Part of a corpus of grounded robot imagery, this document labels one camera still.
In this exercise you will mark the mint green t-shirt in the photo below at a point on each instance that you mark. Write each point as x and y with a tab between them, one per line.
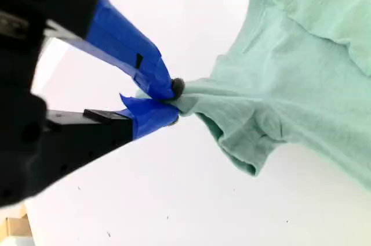
290	83

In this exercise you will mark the brown cardboard piece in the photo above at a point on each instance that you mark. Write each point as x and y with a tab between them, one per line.
17	225

